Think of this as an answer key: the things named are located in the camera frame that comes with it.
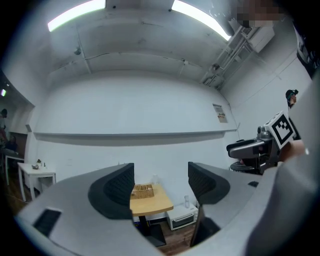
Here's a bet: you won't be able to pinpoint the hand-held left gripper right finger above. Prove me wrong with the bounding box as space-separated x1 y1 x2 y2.
174 161 276 256

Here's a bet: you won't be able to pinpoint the long ceiling light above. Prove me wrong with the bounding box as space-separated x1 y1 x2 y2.
47 0 107 33
171 0 232 42

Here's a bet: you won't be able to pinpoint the wicker tissue box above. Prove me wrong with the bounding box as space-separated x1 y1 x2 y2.
130 184 156 200

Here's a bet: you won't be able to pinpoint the black table pedestal base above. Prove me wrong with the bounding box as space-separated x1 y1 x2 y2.
138 214 167 248

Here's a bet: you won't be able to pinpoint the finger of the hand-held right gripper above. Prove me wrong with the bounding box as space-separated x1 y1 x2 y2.
226 139 263 160

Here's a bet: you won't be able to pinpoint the white ceiling pipes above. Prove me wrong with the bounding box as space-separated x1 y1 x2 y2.
199 37 251 91

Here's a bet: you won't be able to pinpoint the wall notice poster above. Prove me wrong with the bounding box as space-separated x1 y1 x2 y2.
212 103 229 124

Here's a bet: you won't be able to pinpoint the white air conditioner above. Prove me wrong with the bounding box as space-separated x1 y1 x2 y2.
239 24 276 54

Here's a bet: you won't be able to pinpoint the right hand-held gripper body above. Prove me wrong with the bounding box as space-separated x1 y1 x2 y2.
256 110 302 176

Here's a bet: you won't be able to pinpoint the person's right forearm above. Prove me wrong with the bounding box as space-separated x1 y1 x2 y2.
278 139 306 163

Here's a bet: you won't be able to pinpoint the black marble round table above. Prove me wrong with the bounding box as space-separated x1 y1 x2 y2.
229 161 263 175

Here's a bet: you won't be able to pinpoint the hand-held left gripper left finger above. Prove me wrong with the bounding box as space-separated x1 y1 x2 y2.
14 162 166 256

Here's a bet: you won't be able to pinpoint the white side table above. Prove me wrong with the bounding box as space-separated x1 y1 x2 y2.
17 162 57 202

